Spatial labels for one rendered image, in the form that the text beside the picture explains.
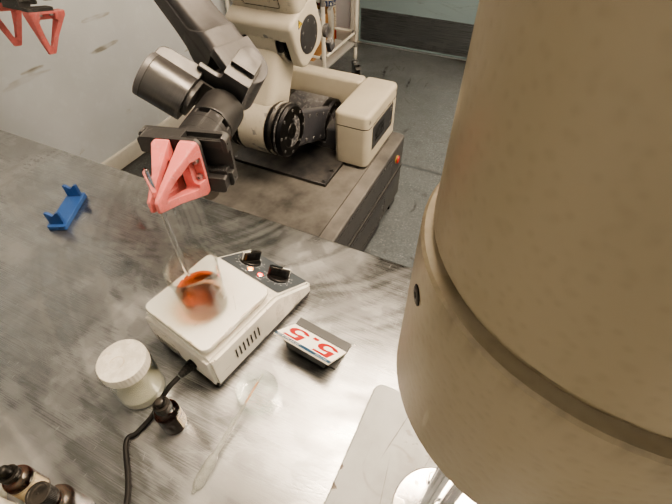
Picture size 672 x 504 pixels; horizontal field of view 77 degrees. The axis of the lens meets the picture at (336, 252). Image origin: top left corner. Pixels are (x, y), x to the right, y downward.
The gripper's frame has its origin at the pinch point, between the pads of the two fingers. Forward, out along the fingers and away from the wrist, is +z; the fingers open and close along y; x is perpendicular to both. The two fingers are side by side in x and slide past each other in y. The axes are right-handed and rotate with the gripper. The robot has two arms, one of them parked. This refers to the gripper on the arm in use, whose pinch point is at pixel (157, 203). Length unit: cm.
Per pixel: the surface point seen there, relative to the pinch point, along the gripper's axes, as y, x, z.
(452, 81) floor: 54, 102, -256
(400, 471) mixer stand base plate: 28.2, 24.6, 14.2
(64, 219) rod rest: -36.0, 24.7, -19.0
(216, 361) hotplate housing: 4.5, 19.3, 6.8
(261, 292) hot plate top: 7.8, 16.9, -2.7
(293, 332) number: 12.1, 23.3, -1.2
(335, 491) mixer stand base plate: 21.2, 24.6, 17.5
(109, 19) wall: -110, 38, -155
